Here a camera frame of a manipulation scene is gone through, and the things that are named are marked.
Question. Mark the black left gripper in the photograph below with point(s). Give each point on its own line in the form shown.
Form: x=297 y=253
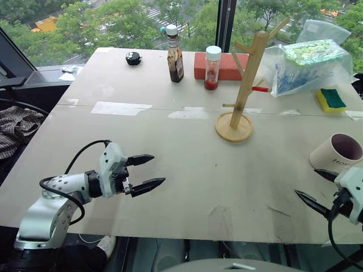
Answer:
x=123 y=181

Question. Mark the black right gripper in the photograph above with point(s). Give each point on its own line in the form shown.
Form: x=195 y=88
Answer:
x=343 y=202

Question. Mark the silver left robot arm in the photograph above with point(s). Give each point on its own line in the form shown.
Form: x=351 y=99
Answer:
x=42 y=215

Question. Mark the white mug purple inside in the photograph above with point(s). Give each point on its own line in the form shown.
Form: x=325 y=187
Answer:
x=323 y=154

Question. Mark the wooden mug tree stand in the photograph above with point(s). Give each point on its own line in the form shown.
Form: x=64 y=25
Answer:
x=249 y=71

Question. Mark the yellow green sponge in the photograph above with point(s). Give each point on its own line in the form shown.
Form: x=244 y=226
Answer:
x=331 y=100

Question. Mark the dark object at table edge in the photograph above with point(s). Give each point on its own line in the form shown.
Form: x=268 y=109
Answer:
x=358 y=85

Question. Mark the clear plastic bag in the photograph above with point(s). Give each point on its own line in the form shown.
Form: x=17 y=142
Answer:
x=320 y=76

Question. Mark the brown sauce bottle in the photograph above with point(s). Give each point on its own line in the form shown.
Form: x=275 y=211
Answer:
x=175 y=62

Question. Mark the black round spotted object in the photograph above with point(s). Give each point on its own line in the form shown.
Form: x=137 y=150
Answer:
x=132 y=58

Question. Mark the red tape marker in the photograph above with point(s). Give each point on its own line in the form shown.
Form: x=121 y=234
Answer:
x=260 y=89

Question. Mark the clear jar with white lid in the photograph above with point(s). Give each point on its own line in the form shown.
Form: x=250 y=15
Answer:
x=211 y=71

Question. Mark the crumpled white wrapper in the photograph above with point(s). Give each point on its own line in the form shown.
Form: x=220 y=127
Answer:
x=69 y=69

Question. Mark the green white package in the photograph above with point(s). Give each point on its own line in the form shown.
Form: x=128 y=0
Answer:
x=312 y=52

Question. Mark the plaid cloth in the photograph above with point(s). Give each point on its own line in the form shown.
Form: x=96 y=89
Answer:
x=14 y=127

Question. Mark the red brick block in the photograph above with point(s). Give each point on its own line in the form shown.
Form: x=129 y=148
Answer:
x=231 y=66

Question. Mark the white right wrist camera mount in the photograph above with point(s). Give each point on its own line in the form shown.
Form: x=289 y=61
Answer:
x=354 y=190

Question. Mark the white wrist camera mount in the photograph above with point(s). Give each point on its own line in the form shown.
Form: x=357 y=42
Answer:
x=109 y=170
x=354 y=190

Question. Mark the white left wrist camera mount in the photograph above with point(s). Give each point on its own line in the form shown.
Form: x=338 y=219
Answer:
x=109 y=170

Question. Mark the dark window frame post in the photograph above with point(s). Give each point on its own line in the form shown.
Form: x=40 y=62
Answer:
x=225 y=25

